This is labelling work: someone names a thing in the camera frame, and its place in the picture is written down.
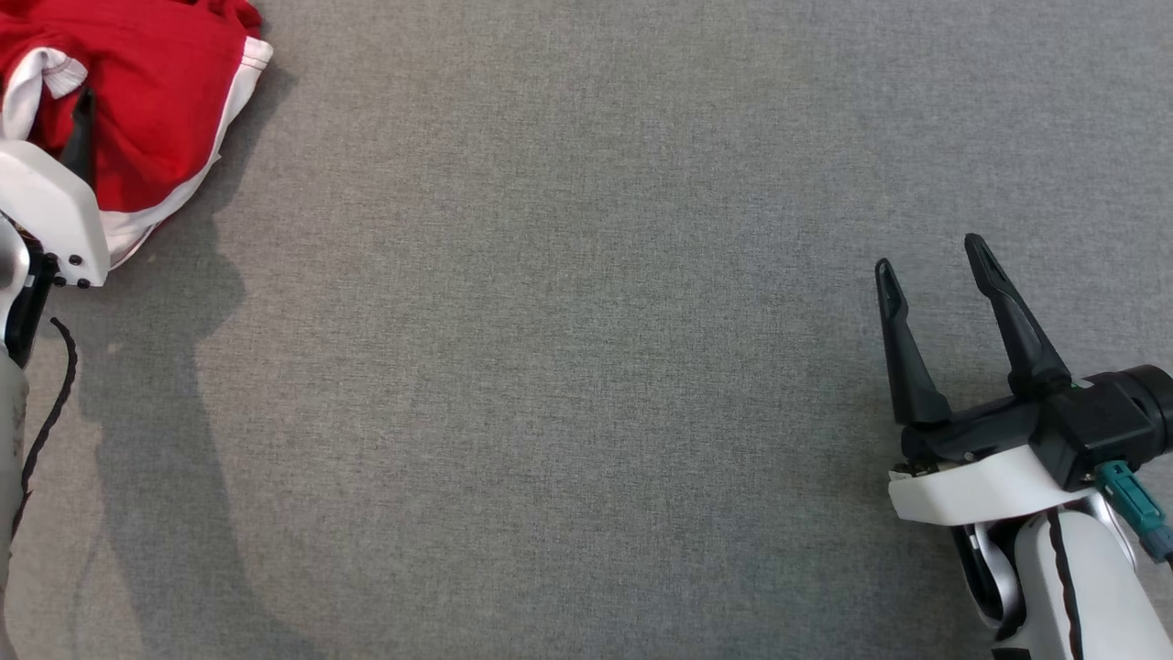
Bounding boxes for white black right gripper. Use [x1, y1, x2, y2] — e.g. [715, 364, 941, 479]
[875, 234, 1101, 526]

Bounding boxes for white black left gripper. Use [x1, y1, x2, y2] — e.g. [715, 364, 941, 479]
[0, 87, 112, 290]

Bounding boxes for red shorts with white trim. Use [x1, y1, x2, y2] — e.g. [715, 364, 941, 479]
[0, 0, 274, 271]

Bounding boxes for right camera cable teal plug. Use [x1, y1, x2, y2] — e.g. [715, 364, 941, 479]
[1095, 461, 1173, 563]

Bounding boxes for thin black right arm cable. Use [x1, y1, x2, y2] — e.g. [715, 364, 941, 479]
[1045, 509, 1088, 660]

